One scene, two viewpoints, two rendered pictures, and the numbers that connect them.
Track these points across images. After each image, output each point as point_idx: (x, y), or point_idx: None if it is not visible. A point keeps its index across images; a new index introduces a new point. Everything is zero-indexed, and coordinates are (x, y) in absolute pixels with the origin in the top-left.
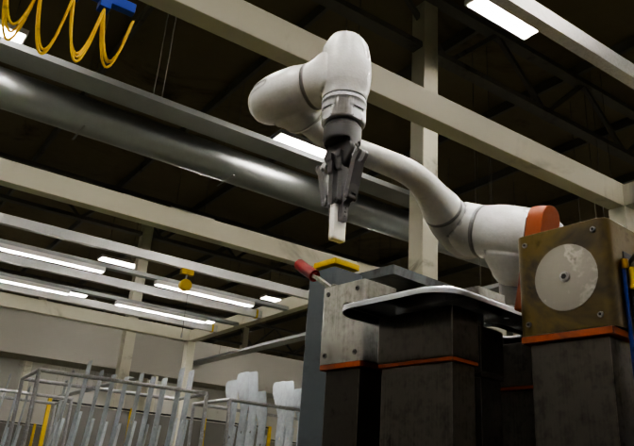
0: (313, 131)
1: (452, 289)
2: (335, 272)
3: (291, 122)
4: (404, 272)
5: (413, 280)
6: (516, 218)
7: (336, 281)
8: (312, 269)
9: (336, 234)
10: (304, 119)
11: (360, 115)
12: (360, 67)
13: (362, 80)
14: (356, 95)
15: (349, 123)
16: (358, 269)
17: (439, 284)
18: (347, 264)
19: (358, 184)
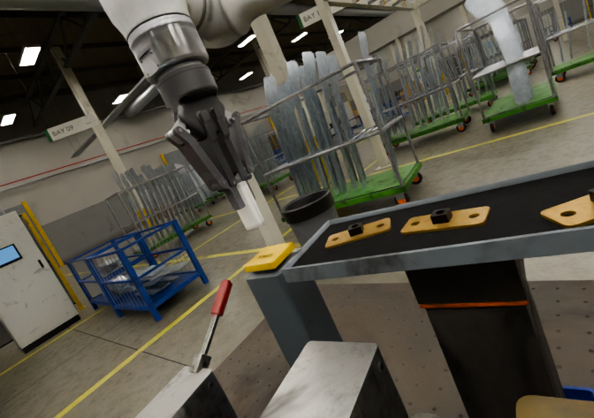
0: (249, 14)
1: None
2: (248, 285)
3: (221, 41)
4: (300, 273)
5: (322, 278)
6: None
7: (254, 294)
8: (211, 308)
9: (247, 224)
10: (215, 35)
11: (154, 63)
12: None
13: (116, 7)
14: (131, 41)
15: (159, 89)
16: (272, 267)
17: (379, 263)
18: (258, 268)
19: (208, 170)
